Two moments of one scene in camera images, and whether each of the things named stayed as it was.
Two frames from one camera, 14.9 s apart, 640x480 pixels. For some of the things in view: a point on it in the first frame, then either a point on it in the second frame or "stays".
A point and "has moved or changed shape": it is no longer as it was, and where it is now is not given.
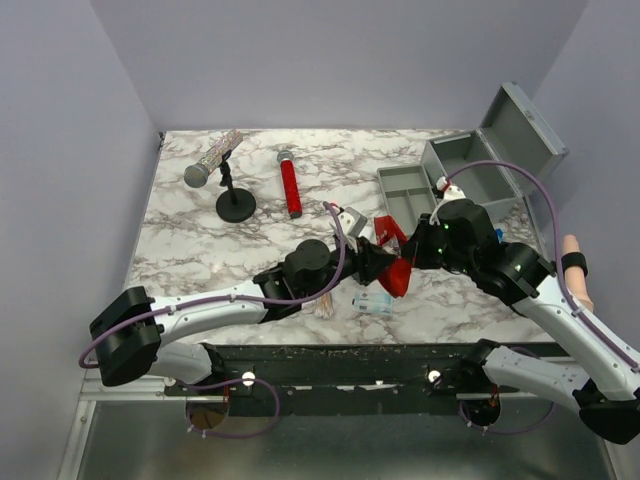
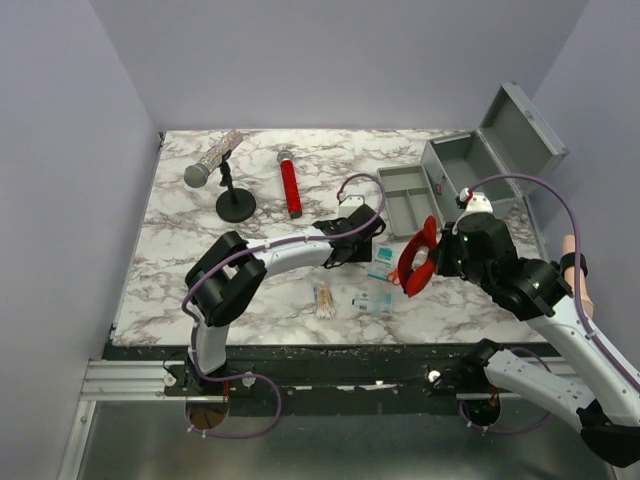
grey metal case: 513,131 stays
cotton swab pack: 324,306 stays
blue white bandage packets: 372,303 stays
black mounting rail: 341,380 stays
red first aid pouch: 396,277 has moved or changed shape
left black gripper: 369,260 → 364,252
